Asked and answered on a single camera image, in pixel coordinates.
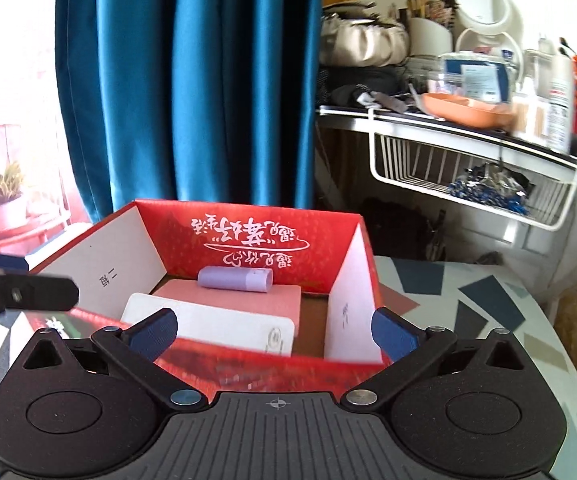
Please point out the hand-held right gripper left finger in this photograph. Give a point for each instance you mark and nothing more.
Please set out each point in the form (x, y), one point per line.
(151, 332)

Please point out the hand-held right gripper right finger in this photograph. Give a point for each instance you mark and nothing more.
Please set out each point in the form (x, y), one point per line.
(396, 332)

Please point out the white case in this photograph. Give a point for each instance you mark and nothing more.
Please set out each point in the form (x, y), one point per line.
(228, 327)

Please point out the lavender cylindrical tube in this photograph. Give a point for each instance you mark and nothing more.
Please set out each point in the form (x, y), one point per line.
(233, 279)

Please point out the pink plastic case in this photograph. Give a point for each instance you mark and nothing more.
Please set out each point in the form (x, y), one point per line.
(248, 300)

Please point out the red strawberry print cardboard box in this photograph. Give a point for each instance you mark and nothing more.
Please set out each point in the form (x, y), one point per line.
(268, 230)

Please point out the geometric patterned tablecloth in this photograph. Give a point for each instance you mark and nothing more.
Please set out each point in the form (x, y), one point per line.
(468, 310)

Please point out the blue foil packets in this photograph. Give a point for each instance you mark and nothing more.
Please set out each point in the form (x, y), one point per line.
(493, 190)

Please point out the white shelf desk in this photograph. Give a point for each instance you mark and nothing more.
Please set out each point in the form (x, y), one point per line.
(348, 160)

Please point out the orange tray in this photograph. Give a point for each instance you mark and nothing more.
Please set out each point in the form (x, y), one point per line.
(468, 112)

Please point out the black cloth pile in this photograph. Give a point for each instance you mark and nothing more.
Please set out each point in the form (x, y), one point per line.
(358, 85)

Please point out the blue curtain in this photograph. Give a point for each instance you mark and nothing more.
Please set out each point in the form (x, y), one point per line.
(193, 85)

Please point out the clear cotton swab box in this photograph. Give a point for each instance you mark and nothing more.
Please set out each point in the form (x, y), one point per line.
(528, 117)

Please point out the clear box with blue label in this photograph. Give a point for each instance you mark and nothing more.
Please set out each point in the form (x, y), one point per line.
(478, 77)

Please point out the white labelled bottle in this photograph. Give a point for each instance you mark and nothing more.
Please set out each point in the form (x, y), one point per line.
(561, 105)

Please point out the beige fabric bag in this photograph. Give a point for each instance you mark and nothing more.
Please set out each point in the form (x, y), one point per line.
(363, 42)

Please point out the white brush holder cup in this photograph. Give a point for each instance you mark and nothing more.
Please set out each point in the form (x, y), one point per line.
(431, 37)

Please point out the makeup brushes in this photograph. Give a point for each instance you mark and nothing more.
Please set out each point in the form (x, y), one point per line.
(428, 5)

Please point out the white round mirror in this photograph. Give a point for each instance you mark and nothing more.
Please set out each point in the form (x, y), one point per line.
(483, 5)

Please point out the printed wall tapestry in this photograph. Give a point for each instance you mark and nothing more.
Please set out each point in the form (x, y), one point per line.
(8, 110)

